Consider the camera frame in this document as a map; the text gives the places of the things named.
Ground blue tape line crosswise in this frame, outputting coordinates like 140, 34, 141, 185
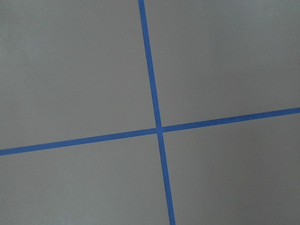
0, 107, 300, 156

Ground blue tape line lengthwise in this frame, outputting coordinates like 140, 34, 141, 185
138, 0, 176, 225

